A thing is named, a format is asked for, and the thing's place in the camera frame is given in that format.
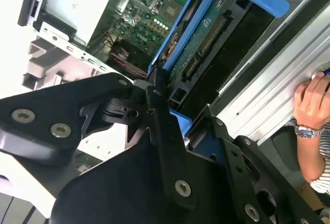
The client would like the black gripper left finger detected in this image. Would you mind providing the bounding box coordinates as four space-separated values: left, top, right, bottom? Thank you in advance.
0 65 193 211

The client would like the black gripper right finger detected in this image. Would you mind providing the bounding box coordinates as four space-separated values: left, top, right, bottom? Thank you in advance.
185 104 324 224

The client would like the bare person hand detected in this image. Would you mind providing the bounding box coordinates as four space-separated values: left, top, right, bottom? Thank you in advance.
293 72 330 132

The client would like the hard disk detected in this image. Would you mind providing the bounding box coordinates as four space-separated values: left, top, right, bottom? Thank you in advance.
148 0 291 142

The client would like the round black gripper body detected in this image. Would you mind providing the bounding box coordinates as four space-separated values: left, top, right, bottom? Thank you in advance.
50 137 234 224

